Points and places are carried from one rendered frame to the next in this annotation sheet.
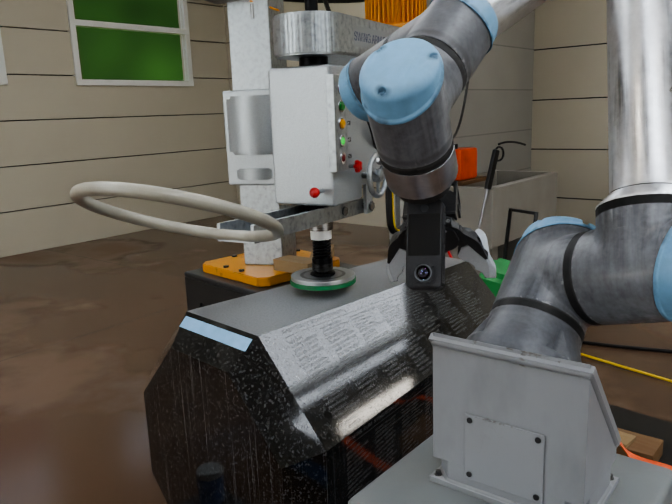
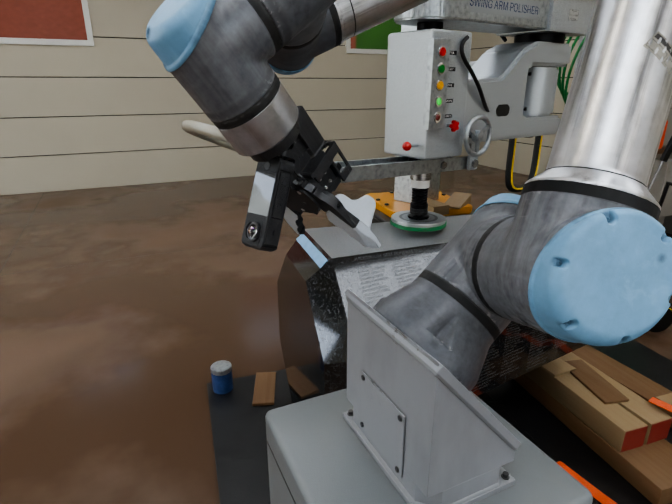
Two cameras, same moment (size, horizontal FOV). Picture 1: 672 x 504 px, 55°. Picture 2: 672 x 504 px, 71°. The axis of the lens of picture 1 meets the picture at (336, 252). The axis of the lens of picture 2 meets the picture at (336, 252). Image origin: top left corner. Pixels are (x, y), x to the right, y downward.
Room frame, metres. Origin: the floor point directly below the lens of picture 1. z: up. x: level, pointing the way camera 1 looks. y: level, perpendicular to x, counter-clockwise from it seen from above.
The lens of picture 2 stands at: (0.31, -0.44, 1.43)
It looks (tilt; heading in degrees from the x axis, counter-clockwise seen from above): 20 degrees down; 26
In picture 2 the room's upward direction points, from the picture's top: straight up
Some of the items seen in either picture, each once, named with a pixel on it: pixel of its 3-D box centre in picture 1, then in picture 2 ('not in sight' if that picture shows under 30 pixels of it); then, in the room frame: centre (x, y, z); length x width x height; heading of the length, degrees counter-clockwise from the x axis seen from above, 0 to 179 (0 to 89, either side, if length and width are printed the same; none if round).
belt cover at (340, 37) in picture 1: (362, 50); (495, 17); (2.38, -0.12, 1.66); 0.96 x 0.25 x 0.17; 151
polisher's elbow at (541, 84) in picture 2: not in sight; (531, 91); (2.65, -0.27, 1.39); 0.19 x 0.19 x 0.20
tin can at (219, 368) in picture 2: not in sight; (222, 377); (1.83, 0.90, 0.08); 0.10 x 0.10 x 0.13
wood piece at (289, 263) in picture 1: (297, 264); (429, 206); (2.73, 0.17, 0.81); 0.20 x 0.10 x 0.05; 52
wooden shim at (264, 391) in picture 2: not in sight; (264, 387); (1.91, 0.72, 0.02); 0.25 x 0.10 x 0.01; 30
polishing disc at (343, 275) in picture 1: (322, 275); (418, 218); (2.07, 0.05, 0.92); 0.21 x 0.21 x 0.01
